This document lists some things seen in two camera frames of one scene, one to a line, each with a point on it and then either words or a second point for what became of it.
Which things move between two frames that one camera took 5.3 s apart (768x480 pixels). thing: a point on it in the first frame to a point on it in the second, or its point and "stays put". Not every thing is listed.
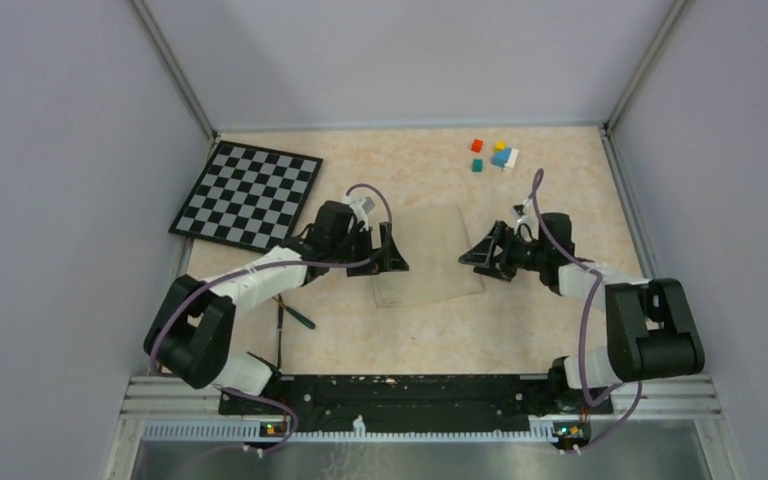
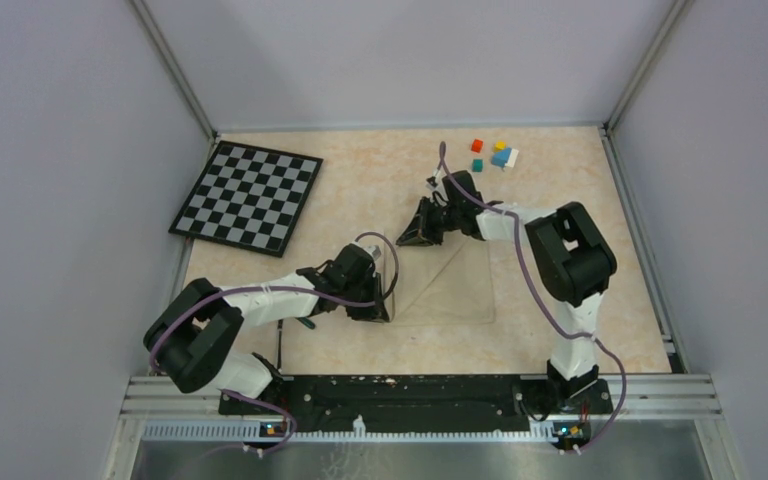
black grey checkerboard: x=249 y=197 stays put
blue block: x=501 y=158 stays put
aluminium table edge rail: x=414 y=402 stays put
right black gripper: x=482 y=255 to x=419 y=232
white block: x=512 y=158 stays put
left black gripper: x=389 y=258 to x=377 y=313
